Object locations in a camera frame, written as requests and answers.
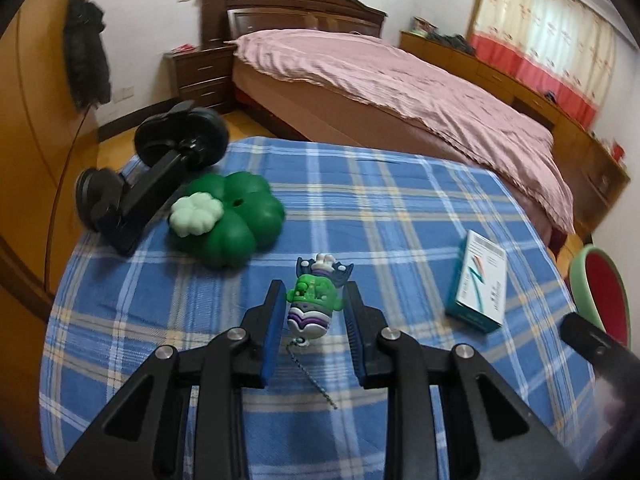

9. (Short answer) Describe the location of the teal white box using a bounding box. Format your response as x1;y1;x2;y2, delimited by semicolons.
445;230;508;333

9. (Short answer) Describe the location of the thin black cable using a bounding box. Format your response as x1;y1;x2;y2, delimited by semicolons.
44;102;96;301

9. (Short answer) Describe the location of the wooden wardrobe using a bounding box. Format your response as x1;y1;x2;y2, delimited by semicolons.
0;0;93;321

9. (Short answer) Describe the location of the green red trash bin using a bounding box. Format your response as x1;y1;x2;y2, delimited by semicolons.
570;244;632;351

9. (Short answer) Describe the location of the long wooden cabinet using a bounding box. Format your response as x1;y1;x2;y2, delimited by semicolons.
399;30;596;161

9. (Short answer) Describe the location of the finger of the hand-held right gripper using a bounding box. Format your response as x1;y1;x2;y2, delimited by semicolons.
559;312;640;403

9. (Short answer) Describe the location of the blue plaid tablecloth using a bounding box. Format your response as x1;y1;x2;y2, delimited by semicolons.
39;136;601;480

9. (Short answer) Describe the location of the black suction phone holder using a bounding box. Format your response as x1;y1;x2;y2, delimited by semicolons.
75;100;231;256

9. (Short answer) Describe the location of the dark wooden headboard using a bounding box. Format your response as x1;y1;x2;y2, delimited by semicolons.
199;0;388;48

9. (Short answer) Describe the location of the dark wooden nightstand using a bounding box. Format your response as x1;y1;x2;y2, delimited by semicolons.
162;42;238;116

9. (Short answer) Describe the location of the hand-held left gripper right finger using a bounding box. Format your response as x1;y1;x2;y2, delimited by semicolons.
342;281;584;480

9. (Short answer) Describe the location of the wooden corner shelf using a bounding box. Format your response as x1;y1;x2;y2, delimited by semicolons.
575;132;632;241

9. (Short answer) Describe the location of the dark green clover toy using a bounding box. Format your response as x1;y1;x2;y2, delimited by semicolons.
167;171;287;267

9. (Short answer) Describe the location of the black jacket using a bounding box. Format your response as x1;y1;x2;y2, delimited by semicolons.
62;0;112;108

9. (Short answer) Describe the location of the light green clover toy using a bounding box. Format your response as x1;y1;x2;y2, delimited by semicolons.
170;192;223;238

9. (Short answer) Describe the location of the green purple toy keychain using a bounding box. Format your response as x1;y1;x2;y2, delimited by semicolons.
286;255;353;411

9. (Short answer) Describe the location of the brown bed base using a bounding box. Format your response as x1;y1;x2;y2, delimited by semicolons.
232;67;568;261

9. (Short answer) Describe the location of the bed with pink cover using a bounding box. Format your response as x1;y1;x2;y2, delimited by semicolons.
224;29;576;235

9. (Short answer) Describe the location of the floral red curtain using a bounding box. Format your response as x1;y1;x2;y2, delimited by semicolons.
472;0;617;128

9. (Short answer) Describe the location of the dark clothes pile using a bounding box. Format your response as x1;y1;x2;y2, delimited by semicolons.
430;32;476;56

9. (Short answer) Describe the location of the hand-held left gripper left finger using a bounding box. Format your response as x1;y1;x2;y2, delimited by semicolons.
56;280;286;480

